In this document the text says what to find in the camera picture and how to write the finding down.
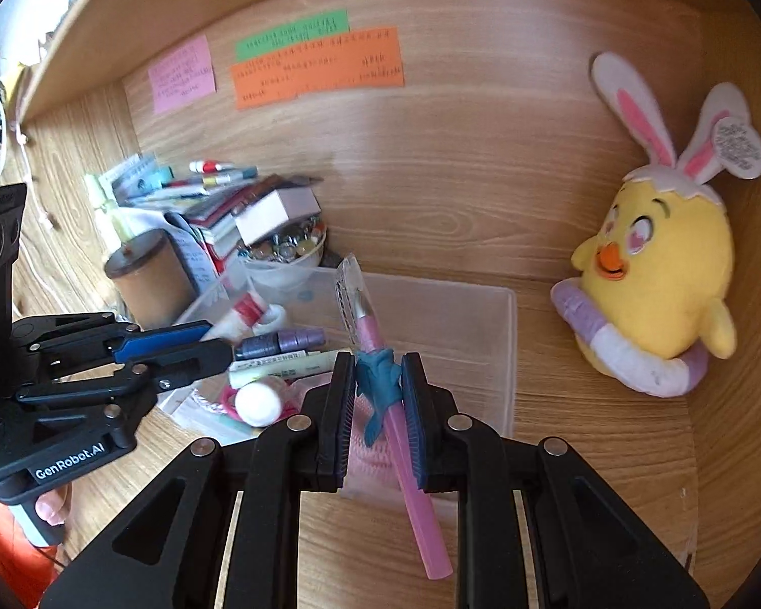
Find green white tube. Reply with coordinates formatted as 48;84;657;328
229;349;342;386

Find white bowl of beads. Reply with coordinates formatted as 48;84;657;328
237;216;328;289

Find person's left hand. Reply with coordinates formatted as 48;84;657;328
35;484;73;526

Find braided pink cord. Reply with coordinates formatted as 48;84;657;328
189;385;227;417

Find red white marker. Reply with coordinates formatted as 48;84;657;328
189;161;237;175

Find orange sticky note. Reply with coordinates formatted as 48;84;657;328
230;27;405;110

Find black capped purple tube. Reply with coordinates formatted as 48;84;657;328
233;327;327;361

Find brown lidded mug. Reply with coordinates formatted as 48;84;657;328
104;228;196;330

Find pink rope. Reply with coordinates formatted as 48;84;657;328
291;379;408;490

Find white charging cable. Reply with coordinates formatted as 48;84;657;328
0;56;47;223

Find stack of books and papers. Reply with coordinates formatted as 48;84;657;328
83;154;319;290

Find green sticky note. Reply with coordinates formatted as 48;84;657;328
235;10;350;62

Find cream tube with red band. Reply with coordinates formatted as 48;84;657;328
201;291;268;345

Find small white bottle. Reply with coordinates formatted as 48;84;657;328
233;376;290;427

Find yellow chick plush toy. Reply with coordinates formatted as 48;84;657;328
550;52;761;399

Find white rectangular box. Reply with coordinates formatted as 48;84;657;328
235;187;321;245

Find pink sticky note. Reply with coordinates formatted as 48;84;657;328
148;35;217;114

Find white tape roll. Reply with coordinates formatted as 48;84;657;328
253;304;291;335

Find clear plastic storage box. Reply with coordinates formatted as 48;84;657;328
157;258;520;515

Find pink scissors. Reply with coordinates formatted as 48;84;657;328
221;381;299;427

